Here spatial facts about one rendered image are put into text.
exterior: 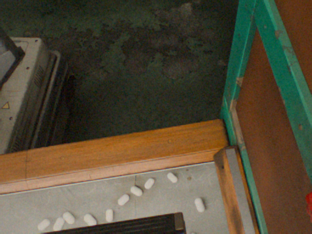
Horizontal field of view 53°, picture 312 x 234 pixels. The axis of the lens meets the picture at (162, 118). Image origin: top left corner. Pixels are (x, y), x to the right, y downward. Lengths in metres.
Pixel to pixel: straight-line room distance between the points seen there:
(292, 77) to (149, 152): 0.56
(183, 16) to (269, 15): 1.74
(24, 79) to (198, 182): 0.95
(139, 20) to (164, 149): 1.43
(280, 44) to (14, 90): 1.25
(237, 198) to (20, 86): 1.08
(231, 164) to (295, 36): 0.43
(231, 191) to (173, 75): 1.23
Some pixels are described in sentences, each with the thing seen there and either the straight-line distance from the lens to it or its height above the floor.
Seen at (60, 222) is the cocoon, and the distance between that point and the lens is 0.92.
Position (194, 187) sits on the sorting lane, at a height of 0.74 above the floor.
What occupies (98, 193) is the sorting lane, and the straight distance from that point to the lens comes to 0.93.
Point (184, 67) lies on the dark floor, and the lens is 1.94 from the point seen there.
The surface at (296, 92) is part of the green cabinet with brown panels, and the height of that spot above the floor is 1.26.
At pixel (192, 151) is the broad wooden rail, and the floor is 0.76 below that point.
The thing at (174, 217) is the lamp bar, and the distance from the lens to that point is 0.54.
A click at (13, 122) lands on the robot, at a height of 0.47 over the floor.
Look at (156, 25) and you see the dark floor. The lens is 2.16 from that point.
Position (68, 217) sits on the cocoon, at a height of 0.76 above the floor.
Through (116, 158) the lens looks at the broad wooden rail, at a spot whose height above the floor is 0.76.
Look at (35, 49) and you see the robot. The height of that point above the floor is 0.47.
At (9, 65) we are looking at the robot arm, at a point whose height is 1.07.
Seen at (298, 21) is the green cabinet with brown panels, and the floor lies 1.31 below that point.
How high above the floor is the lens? 1.61
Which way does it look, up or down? 64 degrees down
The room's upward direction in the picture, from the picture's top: 12 degrees counter-clockwise
